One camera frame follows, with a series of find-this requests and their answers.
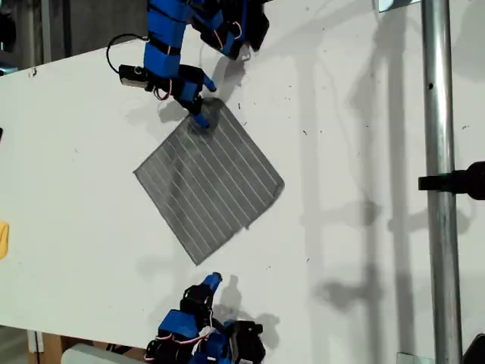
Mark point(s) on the grey striped towel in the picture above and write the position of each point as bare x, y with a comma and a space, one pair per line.
208, 182

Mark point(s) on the black clamp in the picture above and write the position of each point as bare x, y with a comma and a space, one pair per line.
454, 182

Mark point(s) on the white box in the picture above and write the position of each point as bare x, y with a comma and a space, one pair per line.
87, 356

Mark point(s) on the black round object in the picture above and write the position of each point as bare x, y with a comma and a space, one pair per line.
7, 32

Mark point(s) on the large black object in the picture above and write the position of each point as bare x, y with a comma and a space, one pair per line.
475, 350

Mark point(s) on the yellow object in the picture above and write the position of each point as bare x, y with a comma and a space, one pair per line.
4, 240

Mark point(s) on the camera black stalk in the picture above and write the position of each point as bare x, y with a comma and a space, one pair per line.
151, 85

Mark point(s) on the brown wooden table frame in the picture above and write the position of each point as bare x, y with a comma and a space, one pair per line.
53, 349

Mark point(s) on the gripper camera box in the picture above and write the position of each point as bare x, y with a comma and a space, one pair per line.
132, 76
248, 341

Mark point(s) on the grey metal pole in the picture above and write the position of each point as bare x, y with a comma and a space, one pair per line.
45, 30

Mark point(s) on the metal bracket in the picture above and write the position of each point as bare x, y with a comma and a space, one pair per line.
386, 4

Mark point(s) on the steel post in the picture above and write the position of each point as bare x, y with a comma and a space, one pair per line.
439, 113

